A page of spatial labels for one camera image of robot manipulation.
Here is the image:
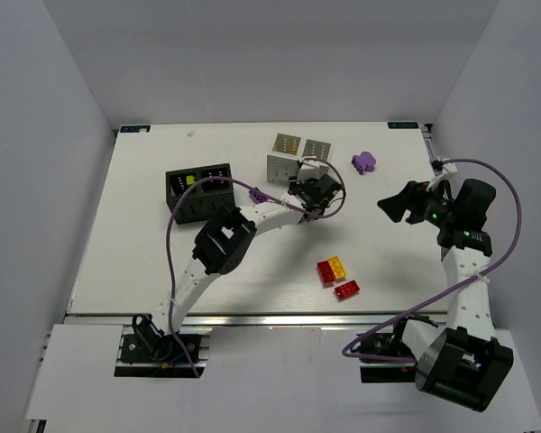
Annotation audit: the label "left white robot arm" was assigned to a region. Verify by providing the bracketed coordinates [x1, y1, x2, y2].
[133, 174, 346, 359]

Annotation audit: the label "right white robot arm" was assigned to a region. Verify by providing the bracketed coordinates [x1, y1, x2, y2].
[377, 179, 514, 412]

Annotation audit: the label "white two-bin container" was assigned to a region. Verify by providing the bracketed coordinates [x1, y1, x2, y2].
[266, 134, 334, 184]

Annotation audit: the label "purple lego figure piece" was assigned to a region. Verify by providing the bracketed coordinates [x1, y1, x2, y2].
[351, 151, 377, 175]

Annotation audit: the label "purple lego brick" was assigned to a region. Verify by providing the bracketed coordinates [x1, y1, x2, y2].
[249, 188, 268, 204]

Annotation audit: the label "yellow lego brick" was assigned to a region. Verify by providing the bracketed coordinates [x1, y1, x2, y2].
[327, 256, 347, 281]

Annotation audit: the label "right blue table label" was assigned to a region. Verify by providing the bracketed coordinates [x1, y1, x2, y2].
[387, 122, 419, 130]

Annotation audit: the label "blue table label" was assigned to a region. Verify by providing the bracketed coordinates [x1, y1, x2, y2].
[387, 122, 419, 130]
[119, 125, 151, 134]

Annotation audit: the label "red lego brick middle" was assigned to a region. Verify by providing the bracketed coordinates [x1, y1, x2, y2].
[316, 261, 336, 286]

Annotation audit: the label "red lego brick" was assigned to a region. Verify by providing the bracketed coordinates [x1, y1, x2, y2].
[316, 261, 336, 286]
[335, 280, 360, 301]

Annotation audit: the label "red lego brick lower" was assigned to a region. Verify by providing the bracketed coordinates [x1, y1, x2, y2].
[335, 280, 360, 301]

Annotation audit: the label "black two-bin container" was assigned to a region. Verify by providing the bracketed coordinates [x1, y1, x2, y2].
[165, 163, 235, 225]

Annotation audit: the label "left blue table label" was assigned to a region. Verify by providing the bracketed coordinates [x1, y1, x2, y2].
[119, 125, 151, 134]

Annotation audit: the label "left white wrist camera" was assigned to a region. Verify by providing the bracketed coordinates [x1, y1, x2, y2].
[297, 159, 330, 181]

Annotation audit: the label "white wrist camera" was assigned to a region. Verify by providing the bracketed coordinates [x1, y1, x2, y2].
[297, 159, 330, 181]
[426, 158, 458, 191]

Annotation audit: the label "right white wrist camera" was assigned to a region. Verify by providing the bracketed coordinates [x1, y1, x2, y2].
[426, 158, 458, 191]

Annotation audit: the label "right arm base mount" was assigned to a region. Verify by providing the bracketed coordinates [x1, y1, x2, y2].
[352, 314, 438, 384]

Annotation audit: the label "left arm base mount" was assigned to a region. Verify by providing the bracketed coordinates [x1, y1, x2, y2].
[114, 314, 209, 379]

